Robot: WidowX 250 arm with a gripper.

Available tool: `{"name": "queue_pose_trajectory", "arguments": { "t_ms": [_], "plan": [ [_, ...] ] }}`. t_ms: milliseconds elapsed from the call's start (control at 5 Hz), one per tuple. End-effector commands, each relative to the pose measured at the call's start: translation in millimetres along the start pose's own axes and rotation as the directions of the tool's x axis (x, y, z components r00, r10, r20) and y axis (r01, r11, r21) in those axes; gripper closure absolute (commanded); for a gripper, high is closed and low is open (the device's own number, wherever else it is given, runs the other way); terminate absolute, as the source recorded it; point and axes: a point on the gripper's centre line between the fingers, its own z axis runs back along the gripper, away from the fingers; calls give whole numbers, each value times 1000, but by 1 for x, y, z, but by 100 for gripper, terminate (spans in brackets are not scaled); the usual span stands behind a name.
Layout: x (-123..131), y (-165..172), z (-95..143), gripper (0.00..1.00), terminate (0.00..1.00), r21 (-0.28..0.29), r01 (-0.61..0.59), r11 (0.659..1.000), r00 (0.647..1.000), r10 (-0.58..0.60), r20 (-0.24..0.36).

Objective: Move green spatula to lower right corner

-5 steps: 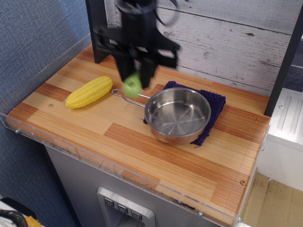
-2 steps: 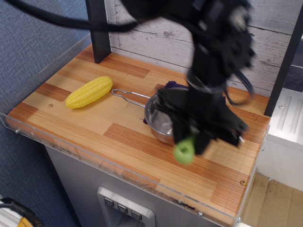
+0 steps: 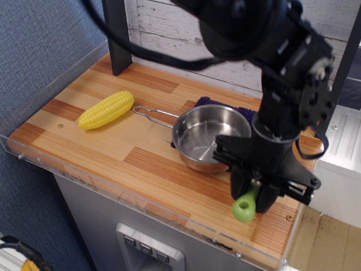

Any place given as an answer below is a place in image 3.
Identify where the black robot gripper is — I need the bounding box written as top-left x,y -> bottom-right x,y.
213,116 -> 321,213

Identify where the green handled grey spatula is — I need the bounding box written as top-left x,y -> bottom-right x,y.
232,182 -> 261,222

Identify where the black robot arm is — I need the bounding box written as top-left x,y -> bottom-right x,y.
177,1 -> 334,213

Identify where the stainless steel saucepan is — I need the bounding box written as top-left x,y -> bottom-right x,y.
133,104 -> 252,173

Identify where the white grooved side counter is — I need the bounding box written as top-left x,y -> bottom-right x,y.
309,106 -> 360,228

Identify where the purple cloth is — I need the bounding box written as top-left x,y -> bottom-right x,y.
170,97 -> 256,151

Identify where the silver ice dispenser panel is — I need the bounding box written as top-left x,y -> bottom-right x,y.
116,222 -> 186,270

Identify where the grey toy fridge cabinet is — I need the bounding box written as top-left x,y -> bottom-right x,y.
55,175 -> 257,270

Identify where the yellow plastic corn cob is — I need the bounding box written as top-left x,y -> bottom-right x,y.
78,90 -> 135,130

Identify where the yellow object bottom left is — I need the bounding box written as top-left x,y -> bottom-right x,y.
20,259 -> 39,271

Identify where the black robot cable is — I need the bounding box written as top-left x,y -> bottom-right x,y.
81,0 -> 221,71

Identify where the dark right shelf post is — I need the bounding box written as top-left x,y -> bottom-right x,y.
310,0 -> 361,139

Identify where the dark shelf post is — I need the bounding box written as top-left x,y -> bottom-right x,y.
102,0 -> 133,76
310,0 -> 361,139

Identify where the dark left shelf post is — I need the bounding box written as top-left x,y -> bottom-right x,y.
102,0 -> 133,76

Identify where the black braided cable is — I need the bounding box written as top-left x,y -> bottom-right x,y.
0,235 -> 53,271

